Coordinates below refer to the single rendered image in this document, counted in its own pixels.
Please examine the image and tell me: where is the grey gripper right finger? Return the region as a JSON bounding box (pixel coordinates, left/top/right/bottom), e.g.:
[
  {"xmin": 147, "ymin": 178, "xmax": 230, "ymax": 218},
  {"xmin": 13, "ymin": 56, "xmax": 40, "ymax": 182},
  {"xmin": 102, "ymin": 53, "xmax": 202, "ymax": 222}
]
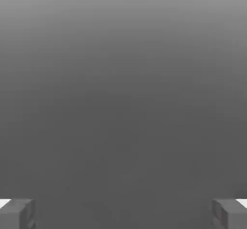
[{"xmin": 211, "ymin": 198, "xmax": 247, "ymax": 229}]

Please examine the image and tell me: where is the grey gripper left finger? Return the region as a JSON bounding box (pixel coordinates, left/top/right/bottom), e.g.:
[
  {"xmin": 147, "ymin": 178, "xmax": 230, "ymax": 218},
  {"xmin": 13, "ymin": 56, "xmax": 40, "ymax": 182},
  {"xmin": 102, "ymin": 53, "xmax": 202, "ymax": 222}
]
[{"xmin": 0, "ymin": 198, "xmax": 37, "ymax": 229}]

